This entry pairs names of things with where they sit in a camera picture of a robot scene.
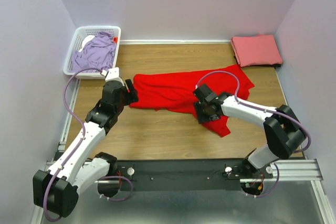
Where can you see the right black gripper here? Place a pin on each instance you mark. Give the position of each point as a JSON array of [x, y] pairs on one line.
[[201, 117]]

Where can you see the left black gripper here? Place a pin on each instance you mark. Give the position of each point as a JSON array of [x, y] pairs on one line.
[[132, 96]]

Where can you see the red t shirt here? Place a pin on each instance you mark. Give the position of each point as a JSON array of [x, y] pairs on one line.
[[174, 91]]

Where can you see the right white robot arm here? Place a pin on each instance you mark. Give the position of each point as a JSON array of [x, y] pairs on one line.
[[283, 132]]

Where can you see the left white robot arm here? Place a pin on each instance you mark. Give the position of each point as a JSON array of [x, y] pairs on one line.
[[57, 190]]

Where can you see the purple t shirt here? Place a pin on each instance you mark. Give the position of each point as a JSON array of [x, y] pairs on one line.
[[98, 53]]

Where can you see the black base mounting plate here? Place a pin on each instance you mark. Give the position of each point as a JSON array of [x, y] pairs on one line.
[[181, 175]]

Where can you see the white garment in basket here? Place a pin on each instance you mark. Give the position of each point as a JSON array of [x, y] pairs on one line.
[[85, 41]]

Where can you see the folded pink t shirt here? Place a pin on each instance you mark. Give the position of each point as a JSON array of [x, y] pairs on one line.
[[255, 46]]

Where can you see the white plastic laundry basket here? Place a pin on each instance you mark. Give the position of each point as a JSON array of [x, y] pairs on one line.
[[79, 35]]

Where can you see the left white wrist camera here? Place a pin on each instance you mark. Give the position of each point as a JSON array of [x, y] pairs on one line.
[[112, 74]]

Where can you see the aluminium frame rail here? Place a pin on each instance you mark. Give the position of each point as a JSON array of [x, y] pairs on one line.
[[291, 169]]

